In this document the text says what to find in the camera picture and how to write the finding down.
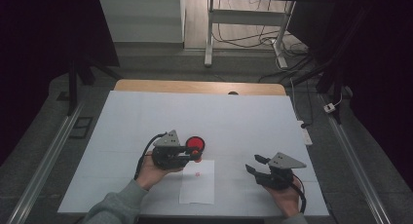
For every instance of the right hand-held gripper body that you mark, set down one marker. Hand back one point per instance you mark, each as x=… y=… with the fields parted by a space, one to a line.
x=276 y=178

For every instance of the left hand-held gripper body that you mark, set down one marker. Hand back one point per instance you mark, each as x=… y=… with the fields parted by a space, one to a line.
x=167 y=157

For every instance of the round red ink pad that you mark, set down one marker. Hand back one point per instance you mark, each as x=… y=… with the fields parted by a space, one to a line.
x=195 y=141

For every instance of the person's left hand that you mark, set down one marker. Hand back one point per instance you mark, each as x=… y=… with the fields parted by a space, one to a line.
x=152 y=175

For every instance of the person's right hand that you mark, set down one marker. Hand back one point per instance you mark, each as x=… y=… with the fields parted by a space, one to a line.
x=285 y=199

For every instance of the white paper sheet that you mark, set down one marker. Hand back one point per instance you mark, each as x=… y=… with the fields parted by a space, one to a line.
x=197 y=185

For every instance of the white power strip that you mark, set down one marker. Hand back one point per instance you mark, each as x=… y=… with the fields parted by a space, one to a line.
x=306 y=134

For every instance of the large white table cover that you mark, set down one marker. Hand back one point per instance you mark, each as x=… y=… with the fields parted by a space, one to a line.
x=227 y=110

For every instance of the small white adapter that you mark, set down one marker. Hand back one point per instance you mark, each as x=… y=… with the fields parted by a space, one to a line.
x=329 y=107

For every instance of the black metal stand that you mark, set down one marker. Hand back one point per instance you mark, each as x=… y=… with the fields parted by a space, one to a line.
x=73 y=87

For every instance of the white cabinet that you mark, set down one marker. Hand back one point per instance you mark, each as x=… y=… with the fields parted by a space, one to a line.
x=141 y=19

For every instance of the dark curtain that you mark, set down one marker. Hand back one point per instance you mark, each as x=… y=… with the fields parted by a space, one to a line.
x=35 y=55
x=383 y=71

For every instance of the aluminium floor rail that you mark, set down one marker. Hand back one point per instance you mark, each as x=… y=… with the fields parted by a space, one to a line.
x=48 y=152
x=354 y=159

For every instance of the white metal desk frame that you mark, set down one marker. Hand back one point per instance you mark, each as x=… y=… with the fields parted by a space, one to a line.
x=246 y=18

